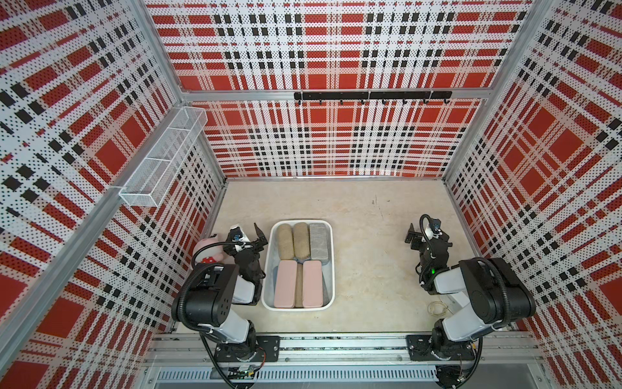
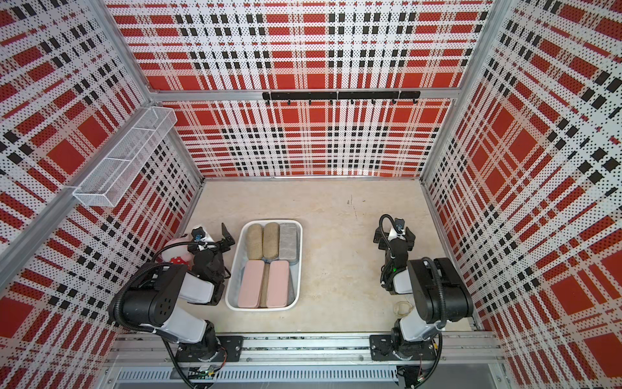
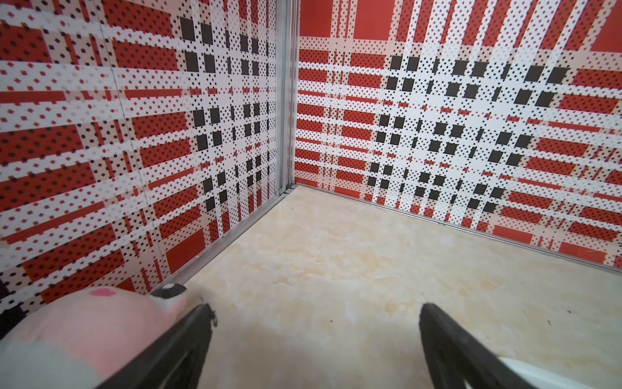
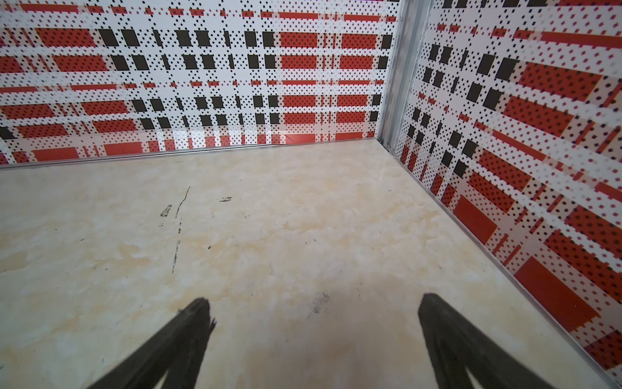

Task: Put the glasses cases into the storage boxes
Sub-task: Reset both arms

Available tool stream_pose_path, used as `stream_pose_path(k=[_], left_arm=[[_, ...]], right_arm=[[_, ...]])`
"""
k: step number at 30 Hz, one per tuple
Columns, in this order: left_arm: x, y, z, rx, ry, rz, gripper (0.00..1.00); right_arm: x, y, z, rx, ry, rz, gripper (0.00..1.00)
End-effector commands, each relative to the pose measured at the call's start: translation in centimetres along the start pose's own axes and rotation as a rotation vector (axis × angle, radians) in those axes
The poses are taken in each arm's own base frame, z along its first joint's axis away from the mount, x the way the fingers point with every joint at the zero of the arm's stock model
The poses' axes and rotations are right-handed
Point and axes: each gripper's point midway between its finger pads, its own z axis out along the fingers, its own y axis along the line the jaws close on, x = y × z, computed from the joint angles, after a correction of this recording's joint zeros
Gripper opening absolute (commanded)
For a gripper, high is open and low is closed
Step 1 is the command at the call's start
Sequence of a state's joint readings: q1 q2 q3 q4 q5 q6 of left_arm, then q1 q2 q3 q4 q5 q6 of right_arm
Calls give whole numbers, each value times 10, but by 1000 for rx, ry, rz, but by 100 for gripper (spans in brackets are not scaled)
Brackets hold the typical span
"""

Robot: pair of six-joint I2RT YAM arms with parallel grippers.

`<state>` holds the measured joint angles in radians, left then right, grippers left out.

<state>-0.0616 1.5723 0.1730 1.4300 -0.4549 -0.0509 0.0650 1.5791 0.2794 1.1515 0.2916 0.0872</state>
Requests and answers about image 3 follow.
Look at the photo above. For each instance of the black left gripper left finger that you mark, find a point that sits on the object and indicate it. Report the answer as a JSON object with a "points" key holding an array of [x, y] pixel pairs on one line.
{"points": [[174, 360]]}

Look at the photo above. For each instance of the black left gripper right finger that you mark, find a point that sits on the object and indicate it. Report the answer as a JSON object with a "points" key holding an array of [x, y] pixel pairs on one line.
{"points": [[455, 359]]}

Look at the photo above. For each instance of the white plastic storage tray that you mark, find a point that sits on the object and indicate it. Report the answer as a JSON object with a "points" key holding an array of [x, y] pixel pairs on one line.
{"points": [[541, 378]]}

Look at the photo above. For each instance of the pink plush toy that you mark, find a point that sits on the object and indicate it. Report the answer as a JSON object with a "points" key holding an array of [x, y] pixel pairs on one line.
{"points": [[84, 338]]}

